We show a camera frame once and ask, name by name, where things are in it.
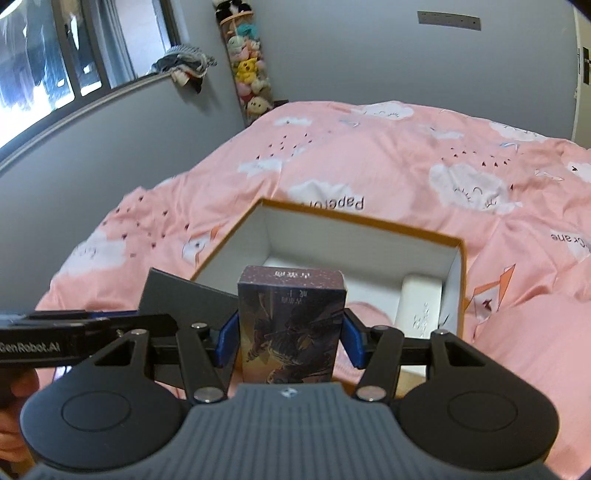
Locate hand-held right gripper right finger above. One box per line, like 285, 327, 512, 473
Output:
341, 307, 488, 403

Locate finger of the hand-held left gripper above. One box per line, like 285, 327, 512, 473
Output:
21, 310, 178, 341

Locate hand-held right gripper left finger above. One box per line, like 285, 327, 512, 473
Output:
92, 313, 240, 404

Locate dark grey box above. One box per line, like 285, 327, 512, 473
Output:
139, 267, 241, 324

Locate dark illustrated card box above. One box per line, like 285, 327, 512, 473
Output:
236, 265, 347, 384

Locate white box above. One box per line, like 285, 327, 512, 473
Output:
394, 272, 445, 367

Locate orange cardboard box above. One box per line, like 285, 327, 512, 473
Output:
189, 198, 467, 402

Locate person's left hand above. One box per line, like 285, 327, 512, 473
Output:
0, 369, 41, 462

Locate pink cloud print duvet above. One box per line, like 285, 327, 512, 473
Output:
34, 100, 591, 480

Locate pile of clothes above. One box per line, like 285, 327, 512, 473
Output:
150, 44, 218, 95

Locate window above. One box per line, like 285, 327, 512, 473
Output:
0, 0, 185, 155

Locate clear plush toy tube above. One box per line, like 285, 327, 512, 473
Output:
217, 9, 275, 125

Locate yellow plush toy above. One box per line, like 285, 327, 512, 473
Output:
235, 56, 260, 83

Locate cream door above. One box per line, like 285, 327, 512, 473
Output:
571, 8, 591, 149

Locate panda plush toy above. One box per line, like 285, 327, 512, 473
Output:
213, 0, 254, 16

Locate grey wall socket panel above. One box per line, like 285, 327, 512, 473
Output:
417, 11, 482, 31

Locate black door handle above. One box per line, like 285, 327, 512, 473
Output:
576, 46, 591, 85

